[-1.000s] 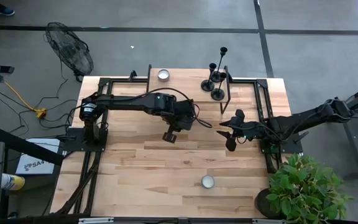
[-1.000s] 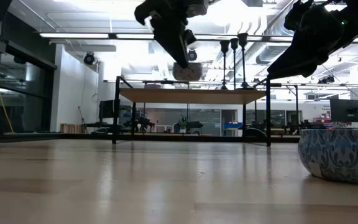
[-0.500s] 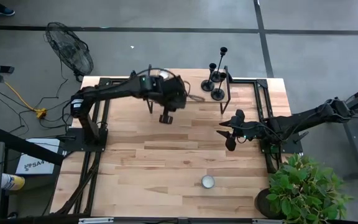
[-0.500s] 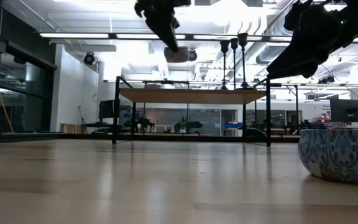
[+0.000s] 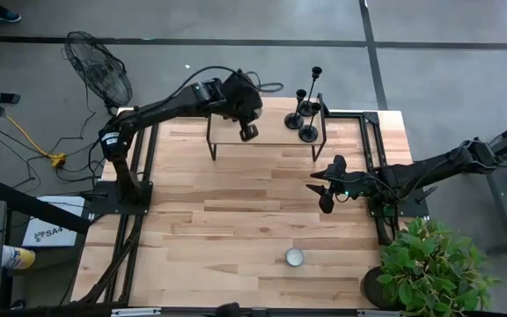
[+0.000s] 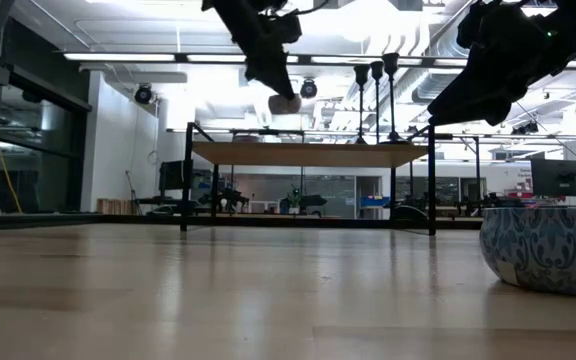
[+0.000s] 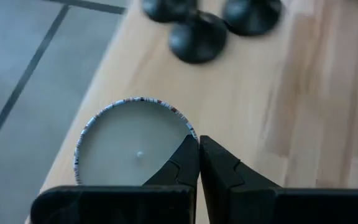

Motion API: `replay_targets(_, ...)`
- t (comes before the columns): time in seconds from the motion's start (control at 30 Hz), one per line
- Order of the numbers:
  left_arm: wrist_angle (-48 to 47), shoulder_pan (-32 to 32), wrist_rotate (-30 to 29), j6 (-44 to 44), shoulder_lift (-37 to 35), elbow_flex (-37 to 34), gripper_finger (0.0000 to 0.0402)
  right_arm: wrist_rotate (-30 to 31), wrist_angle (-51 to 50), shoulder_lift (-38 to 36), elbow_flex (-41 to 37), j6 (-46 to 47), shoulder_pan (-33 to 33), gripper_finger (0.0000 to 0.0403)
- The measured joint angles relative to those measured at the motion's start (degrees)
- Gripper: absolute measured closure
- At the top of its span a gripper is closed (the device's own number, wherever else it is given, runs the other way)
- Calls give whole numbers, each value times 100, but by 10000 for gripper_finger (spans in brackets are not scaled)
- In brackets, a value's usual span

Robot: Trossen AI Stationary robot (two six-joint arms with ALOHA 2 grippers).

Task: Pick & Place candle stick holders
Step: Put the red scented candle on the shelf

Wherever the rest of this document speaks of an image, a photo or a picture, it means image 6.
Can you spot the black computer monitor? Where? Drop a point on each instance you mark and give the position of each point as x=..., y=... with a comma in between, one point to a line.
x=559, y=177
x=170, y=175

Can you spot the wooden crate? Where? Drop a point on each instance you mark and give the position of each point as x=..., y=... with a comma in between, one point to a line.
x=113, y=206

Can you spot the linear ceiling light fixture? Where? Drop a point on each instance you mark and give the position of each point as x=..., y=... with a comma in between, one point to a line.
x=118, y=57

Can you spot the wood-top shelf black frame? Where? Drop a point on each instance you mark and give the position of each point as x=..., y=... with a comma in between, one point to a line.
x=308, y=155

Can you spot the black ceiling spotlight cluster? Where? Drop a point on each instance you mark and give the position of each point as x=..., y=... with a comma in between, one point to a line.
x=525, y=127

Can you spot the tall black candlestick holder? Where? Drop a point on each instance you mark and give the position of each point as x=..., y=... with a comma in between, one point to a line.
x=377, y=100

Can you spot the round black ceiling device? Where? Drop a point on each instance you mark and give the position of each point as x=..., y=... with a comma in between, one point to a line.
x=143, y=94
x=309, y=89

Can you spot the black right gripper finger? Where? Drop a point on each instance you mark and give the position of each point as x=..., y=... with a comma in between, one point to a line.
x=473, y=80
x=488, y=107

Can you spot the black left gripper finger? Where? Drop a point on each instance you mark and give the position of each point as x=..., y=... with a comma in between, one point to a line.
x=263, y=70
x=282, y=70

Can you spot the blue storage bin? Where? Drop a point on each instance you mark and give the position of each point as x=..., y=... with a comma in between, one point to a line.
x=374, y=201

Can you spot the blue floral candle tin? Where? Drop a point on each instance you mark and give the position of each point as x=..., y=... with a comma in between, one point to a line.
x=548, y=250

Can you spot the small background plant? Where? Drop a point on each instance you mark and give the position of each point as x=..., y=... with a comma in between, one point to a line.
x=294, y=196

